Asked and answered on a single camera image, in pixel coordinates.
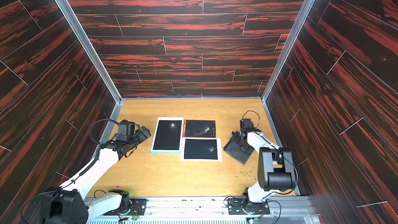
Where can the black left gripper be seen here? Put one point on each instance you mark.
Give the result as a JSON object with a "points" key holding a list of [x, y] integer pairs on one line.
{"points": [[142, 136]]}

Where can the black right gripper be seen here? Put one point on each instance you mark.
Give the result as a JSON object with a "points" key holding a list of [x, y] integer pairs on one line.
{"points": [[241, 140]]}

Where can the dark grey wiping cloth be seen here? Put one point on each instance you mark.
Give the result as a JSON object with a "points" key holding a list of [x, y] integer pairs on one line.
{"points": [[238, 148]]}

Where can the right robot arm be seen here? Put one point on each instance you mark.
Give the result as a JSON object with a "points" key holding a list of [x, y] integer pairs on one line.
{"points": [[276, 172]]}

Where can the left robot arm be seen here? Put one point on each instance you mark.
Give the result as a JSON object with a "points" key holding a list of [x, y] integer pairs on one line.
{"points": [[68, 203]]}

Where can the red drawing tablet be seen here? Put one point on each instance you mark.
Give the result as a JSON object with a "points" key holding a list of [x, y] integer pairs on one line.
{"points": [[199, 129]]}

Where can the white teal drawing tablet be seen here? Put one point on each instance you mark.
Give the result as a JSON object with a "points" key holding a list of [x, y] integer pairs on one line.
{"points": [[168, 136]]}

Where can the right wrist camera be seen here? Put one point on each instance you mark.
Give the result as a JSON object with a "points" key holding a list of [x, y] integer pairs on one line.
{"points": [[246, 124]]}

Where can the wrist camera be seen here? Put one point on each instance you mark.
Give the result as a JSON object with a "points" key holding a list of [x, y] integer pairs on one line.
{"points": [[246, 124], [125, 130]]}

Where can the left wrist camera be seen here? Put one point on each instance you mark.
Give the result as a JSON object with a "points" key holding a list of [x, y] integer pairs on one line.
{"points": [[125, 130]]}

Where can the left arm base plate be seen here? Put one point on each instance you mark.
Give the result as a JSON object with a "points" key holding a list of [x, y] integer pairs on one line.
{"points": [[131, 207]]}

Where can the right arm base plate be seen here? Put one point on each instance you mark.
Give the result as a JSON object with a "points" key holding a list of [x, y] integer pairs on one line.
{"points": [[239, 206]]}

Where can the aluminium front rail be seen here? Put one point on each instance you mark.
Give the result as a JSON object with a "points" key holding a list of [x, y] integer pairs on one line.
{"points": [[211, 210]]}

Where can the aluminium frame right post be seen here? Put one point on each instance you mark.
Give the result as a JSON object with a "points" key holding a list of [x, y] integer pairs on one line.
{"points": [[296, 28]]}

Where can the aluminium frame post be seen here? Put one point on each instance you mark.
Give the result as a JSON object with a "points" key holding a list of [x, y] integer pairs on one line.
{"points": [[296, 28], [84, 40]]}

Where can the aluminium frame left post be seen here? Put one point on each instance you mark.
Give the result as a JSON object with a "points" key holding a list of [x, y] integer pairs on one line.
{"points": [[84, 40]]}

